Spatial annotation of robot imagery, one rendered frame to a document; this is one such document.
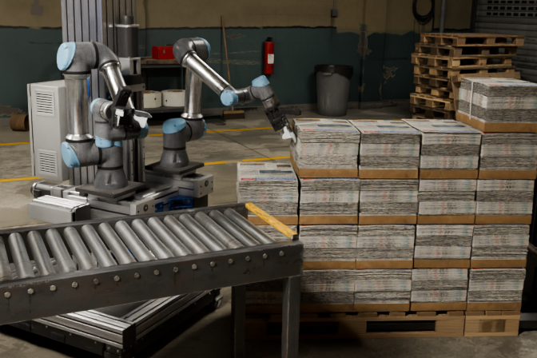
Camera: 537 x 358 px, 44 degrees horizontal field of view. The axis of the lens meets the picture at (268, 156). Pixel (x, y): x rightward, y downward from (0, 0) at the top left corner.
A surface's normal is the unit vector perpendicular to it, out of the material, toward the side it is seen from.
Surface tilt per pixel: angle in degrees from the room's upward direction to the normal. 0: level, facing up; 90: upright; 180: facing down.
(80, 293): 90
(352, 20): 90
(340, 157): 90
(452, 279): 90
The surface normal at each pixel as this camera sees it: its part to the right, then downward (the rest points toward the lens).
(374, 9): 0.43, 0.21
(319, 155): 0.08, 0.22
